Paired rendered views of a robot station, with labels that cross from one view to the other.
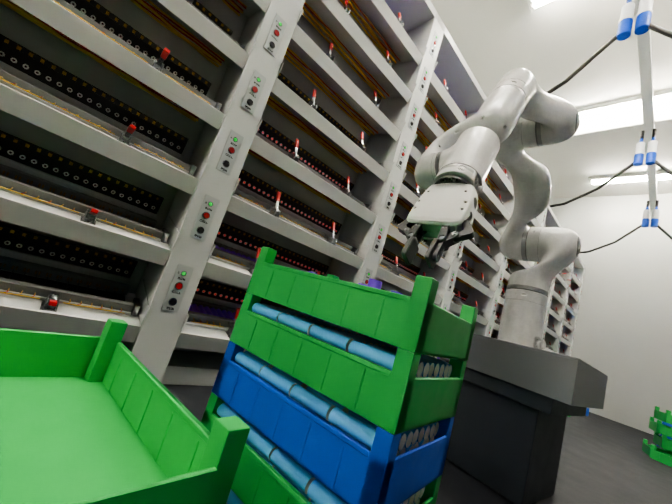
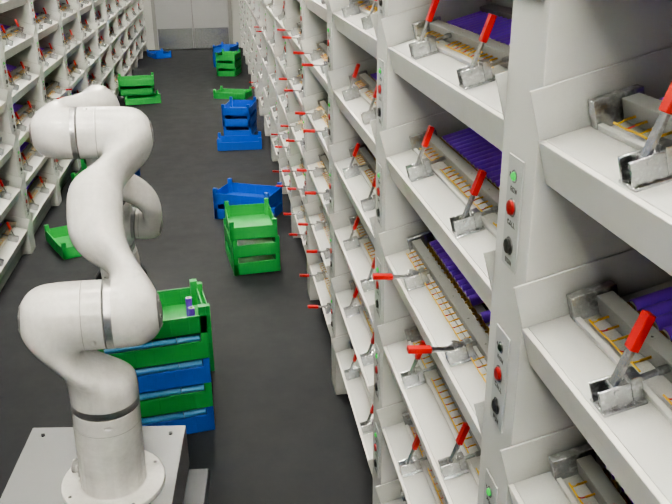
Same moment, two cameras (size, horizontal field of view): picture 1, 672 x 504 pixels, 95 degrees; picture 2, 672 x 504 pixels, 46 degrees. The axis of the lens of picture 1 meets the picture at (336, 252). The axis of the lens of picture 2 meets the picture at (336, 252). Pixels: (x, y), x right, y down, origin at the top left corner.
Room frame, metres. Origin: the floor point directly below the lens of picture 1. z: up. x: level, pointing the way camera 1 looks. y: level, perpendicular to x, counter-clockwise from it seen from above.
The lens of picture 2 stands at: (2.02, -1.45, 1.34)
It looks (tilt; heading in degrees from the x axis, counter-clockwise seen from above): 22 degrees down; 123
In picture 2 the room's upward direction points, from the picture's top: 1 degrees counter-clockwise
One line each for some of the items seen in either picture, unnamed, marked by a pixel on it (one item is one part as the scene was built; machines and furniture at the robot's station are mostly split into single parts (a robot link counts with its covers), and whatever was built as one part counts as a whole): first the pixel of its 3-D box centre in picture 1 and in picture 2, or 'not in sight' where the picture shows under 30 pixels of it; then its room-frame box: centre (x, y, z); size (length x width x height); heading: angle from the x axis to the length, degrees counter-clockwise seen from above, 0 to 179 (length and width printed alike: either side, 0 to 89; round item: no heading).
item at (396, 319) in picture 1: (358, 300); (148, 311); (0.49, -0.06, 0.36); 0.30 x 0.20 x 0.08; 49
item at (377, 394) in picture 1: (344, 350); (151, 336); (0.49, -0.06, 0.28); 0.30 x 0.20 x 0.08; 49
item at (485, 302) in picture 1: (487, 272); not in sight; (2.29, -1.15, 0.91); 0.20 x 0.09 x 1.81; 41
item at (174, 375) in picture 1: (368, 381); not in sight; (1.61, -0.34, 0.02); 2.19 x 0.16 x 0.05; 131
